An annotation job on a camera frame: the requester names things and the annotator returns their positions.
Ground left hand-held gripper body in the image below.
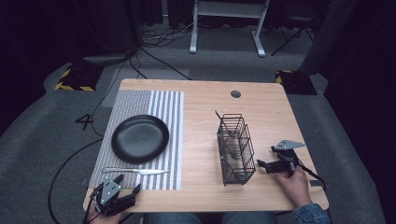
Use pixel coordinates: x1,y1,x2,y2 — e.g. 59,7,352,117
92,177,137,217

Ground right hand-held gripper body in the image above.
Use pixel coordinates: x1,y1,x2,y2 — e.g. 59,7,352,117
273,139,307,179

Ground black wire cutlery basket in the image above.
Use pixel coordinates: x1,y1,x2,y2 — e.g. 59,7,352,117
216,113,257,187

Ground grey metal utensil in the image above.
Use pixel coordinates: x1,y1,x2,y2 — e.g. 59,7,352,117
214,109,234,138

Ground person's left hand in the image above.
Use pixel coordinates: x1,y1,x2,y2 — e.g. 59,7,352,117
83,204,126,224

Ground person's right hand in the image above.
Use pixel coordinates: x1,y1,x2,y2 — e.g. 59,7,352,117
273,165,313,210

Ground silver table knife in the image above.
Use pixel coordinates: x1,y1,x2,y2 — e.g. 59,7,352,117
102,167,171,175

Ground black round plate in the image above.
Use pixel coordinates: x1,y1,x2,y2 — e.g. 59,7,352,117
110,114,171,165

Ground person's left leg in jeans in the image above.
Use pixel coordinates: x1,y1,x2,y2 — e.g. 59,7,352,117
147,212,204,224

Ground person's leg in jeans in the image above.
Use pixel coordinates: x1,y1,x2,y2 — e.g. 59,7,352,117
219,211,278,224
147,212,204,224

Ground person's right leg in jeans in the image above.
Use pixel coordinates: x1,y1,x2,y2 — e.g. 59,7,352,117
219,211,278,224

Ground black yellow striped stand base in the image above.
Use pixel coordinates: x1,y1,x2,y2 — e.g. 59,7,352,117
275,69,318,96
53,63,106,92

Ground grey white striped placemat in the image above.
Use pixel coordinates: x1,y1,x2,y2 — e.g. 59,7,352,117
88,89,185,191

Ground black tripod stand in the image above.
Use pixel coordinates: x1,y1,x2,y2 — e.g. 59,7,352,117
270,13,316,57

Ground left hand-held gripper cable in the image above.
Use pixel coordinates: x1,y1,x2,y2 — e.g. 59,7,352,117
81,186,105,224

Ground hand-held gripper cable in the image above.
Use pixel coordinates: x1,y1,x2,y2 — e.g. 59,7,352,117
294,158,329,191
81,186,105,224

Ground right hand-held gripper cable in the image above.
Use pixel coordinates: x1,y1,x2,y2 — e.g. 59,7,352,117
294,158,329,191

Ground long black floor cable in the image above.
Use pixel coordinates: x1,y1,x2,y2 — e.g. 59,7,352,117
47,46,139,224

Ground grey slanted post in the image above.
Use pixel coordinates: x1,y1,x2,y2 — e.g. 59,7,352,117
299,0,359,77

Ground white metal desk frame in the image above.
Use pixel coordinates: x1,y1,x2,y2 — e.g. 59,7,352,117
189,0,271,58

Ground bundle of floor cables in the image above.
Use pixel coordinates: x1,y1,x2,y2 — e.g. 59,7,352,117
140,17,202,49

